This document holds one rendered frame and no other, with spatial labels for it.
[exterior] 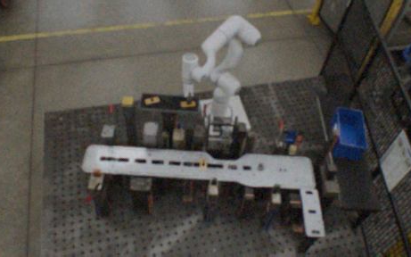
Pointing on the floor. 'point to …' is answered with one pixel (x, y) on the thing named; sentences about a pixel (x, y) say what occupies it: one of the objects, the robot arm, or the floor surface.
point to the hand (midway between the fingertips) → (188, 97)
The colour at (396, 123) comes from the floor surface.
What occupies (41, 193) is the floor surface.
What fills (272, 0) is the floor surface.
